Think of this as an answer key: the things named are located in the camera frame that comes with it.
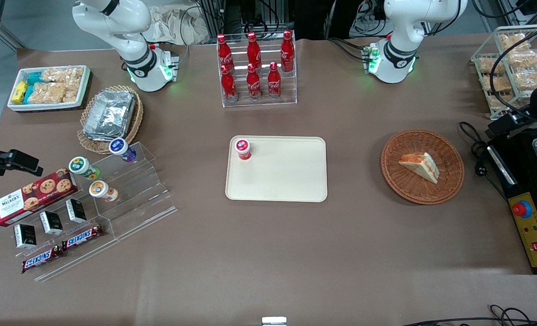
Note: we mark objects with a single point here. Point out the teal snack packet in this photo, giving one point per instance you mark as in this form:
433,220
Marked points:
28,94
34,78

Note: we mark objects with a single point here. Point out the purple lid gum jar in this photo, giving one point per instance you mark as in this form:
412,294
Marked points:
120,147

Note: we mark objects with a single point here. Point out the white rectangular snack bin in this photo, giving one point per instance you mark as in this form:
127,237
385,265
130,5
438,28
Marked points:
46,107

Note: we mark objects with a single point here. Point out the black background equipment rack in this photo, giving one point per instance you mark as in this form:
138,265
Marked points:
314,13

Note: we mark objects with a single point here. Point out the stack of foil containers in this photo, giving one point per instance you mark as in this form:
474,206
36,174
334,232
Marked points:
110,113

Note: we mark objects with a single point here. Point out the green lid gum jar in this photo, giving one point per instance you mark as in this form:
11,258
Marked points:
80,165

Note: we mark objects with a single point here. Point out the brown wicker basket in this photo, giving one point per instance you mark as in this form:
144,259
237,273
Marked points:
404,186

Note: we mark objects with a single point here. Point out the small black white box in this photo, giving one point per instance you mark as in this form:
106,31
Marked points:
25,235
51,222
76,210

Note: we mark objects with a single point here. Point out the clear cracker pack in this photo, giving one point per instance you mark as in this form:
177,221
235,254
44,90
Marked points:
513,41
532,79
497,83
525,59
500,100
489,65

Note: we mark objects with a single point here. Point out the red Coca-Cola bottle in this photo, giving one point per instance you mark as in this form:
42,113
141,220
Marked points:
228,85
287,50
224,53
274,82
253,83
253,50

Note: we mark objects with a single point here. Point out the Snickers chocolate bar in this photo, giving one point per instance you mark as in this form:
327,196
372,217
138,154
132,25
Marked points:
83,237
42,259

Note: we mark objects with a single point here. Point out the clear acrylic stepped shelf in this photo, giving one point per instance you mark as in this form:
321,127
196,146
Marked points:
137,199

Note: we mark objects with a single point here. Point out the black machine with yellow panel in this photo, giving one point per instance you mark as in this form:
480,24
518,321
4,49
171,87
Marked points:
529,235

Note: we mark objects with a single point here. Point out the clear acrylic bottle riser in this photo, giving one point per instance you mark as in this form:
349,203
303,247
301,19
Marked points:
259,103

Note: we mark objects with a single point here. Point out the light wicker basket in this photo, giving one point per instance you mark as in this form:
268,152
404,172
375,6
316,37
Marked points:
89,144

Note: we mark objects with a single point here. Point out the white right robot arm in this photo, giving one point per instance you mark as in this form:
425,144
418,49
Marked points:
114,18

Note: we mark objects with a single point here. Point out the yellow snack packet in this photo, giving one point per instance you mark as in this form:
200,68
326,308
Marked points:
19,92

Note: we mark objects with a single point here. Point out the orange lid gum jar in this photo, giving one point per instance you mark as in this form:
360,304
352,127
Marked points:
100,189

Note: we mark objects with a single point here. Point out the triangular sandwich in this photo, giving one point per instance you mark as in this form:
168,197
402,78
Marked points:
420,165

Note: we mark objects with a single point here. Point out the beige plastic tray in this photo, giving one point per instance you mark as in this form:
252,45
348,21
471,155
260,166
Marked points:
282,174

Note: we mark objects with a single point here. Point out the white crumpled cloth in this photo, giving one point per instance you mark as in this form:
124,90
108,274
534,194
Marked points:
182,27

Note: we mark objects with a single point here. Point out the red Walkers cookie box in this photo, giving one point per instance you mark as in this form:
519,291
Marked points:
28,199

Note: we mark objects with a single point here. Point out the clear rice crisp pack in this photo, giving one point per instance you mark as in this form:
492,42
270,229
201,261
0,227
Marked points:
62,74
51,93

